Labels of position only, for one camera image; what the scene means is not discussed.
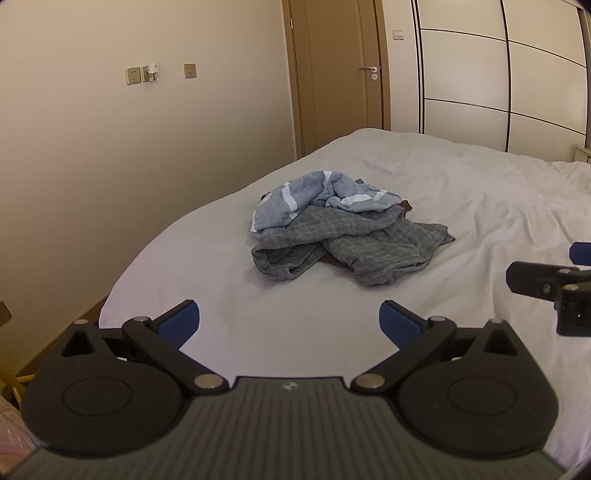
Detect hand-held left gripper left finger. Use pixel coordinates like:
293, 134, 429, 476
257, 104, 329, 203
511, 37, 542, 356
61, 300, 228, 395

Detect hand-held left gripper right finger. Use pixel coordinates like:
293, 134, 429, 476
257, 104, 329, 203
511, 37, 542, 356
351, 300, 527, 394

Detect blue white-striped t-shirt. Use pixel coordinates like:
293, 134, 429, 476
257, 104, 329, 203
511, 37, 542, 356
250, 171, 402, 234

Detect white pillow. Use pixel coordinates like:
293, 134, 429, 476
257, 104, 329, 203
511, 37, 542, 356
549, 160, 591, 195

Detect grey checked garment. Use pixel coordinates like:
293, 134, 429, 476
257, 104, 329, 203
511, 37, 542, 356
252, 205, 455, 287

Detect bed with white sheet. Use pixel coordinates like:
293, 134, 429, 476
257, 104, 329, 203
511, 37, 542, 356
98, 128, 591, 472

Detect brown garment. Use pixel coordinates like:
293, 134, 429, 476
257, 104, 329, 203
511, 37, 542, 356
259, 193, 414, 268

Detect wooden furniture piece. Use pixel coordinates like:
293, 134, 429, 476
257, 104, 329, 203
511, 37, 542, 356
0, 369, 32, 409

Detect pink patterned cloth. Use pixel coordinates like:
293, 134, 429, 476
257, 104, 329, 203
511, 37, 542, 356
0, 394, 38, 464

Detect cream panelled wardrobe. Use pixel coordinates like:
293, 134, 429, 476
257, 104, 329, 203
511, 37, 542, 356
411, 0, 591, 163

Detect brown wooden door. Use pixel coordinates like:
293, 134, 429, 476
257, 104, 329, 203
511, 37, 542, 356
283, 0, 391, 160

